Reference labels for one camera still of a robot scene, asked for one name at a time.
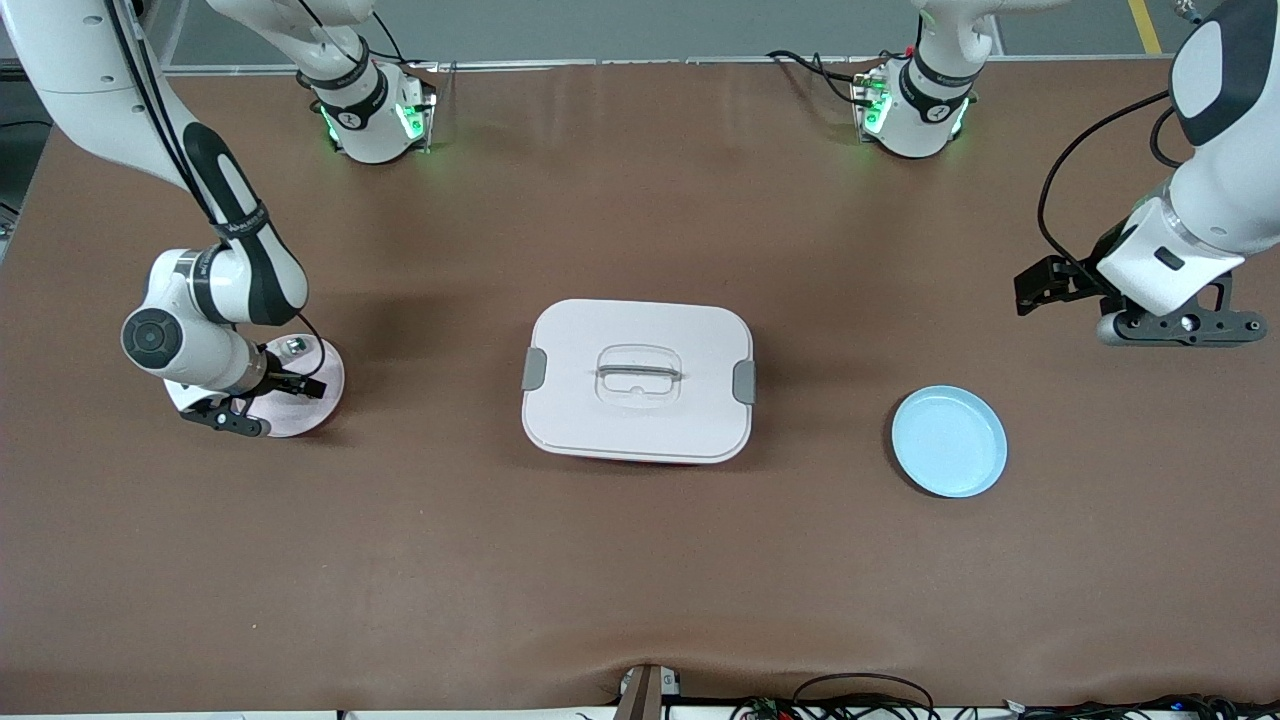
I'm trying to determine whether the white lidded storage box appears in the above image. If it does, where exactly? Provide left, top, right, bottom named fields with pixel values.
left=520, top=298, right=758, bottom=466

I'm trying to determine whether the pink round plate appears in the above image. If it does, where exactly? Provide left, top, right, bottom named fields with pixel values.
left=163, top=335, right=346, bottom=439

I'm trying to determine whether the light blue round plate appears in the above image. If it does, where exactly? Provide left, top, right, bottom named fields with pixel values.
left=891, top=385, right=1009, bottom=499

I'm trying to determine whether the brown table mat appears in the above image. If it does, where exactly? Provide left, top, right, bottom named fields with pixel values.
left=0, top=58, right=1280, bottom=713

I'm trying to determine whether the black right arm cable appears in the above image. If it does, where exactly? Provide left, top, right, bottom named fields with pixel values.
left=100, top=0, right=331, bottom=383

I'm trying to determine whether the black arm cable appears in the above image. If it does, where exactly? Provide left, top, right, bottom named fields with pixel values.
left=1037, top=88, right=1186, bottom=296
left=100, top=0, right=331, bottom=383

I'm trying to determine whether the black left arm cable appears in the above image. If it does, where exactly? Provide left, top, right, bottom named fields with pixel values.
left=1037, top=88, right=1186, bottom=296

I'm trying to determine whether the black base cable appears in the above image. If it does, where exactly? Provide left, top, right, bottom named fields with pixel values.
left=370, top=10, right=441, bottom=71
left=766, top=48, right=863, bottom=106

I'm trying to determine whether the black cable bundle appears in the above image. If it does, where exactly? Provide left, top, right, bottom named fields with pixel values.
left=1000, top=693, right=1280, bottom=720

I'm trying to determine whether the black looped cable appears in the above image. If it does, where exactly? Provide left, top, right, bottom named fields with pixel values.
left=793, top=672, right=937, bottom=720

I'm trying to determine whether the wooden post bracket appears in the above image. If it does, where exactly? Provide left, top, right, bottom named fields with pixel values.
left=612, top=663, right=683, bottom=720

